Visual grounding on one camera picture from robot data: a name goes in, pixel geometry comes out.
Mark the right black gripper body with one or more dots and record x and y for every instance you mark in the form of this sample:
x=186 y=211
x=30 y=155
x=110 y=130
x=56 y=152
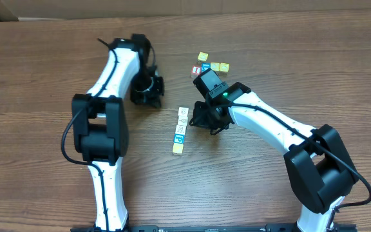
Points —
x=201 y=117

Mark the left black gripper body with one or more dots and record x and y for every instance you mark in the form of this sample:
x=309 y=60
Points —
x=147 y=97

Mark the white block red base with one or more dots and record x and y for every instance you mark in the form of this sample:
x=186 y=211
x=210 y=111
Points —
x=182 y=121

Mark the white block green pattern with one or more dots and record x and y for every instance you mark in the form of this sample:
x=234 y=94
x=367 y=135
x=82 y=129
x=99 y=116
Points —
x=183 y=112

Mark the white block wavy pattern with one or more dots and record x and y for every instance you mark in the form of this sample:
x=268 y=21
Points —
x=181 y=130

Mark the blue letter block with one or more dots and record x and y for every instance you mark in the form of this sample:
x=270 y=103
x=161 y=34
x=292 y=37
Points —
x=205 y=66
x=179 y=138

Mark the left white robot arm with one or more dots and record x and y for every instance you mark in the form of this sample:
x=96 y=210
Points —
x=99 y=125

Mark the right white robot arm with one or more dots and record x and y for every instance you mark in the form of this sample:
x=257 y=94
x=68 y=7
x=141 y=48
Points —
x=320 y=170

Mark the yellow block right row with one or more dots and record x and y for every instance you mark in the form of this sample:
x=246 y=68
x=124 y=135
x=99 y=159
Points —
x=224 y=69

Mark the yellow block row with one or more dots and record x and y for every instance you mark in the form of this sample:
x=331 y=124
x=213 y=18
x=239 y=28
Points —
x=224 y=69
x=215 y=66

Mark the yellow block middle row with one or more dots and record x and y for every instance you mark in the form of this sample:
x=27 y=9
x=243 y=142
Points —
x=215 y=66

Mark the red letter block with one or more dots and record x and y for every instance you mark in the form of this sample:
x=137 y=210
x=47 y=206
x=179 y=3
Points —
x=196 y=71

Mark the yellow block top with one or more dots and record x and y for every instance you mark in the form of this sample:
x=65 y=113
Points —
x=202 y=57

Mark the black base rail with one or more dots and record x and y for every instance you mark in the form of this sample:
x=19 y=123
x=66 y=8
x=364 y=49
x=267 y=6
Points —
x=211 y=228

